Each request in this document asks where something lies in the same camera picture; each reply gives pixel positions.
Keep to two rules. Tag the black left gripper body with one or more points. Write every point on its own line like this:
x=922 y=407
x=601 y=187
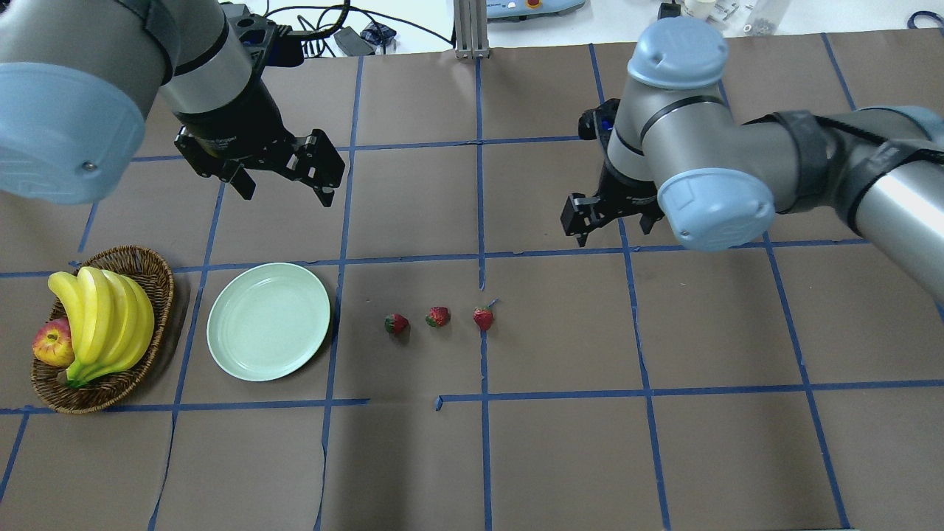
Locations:
x=234 y=131

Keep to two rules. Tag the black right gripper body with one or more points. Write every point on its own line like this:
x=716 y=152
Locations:
x=624 y=193

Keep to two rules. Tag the red strawberry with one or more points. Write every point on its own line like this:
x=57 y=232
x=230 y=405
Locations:
x=483 y=317
x=395 y=324
x=438 y=316

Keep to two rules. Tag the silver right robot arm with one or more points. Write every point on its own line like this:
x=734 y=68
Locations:
x=672 y=151

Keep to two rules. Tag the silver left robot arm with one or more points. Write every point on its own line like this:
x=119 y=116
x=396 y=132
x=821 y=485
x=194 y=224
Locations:
x=79 y=79

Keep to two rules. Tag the pale green plate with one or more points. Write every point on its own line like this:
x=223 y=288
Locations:
x=268 y=322

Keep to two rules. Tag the wicker basket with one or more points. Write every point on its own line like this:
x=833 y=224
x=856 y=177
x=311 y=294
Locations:
x=153 y=273

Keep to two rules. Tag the yellow banana bunch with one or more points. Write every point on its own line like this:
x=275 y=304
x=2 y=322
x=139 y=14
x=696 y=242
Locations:
x=111 y=320

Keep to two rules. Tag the red apple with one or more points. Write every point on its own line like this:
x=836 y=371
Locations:
x=53 y=343

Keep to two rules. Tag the aluminium frame post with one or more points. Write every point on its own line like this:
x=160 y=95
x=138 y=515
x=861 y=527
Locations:
x=470 y=30

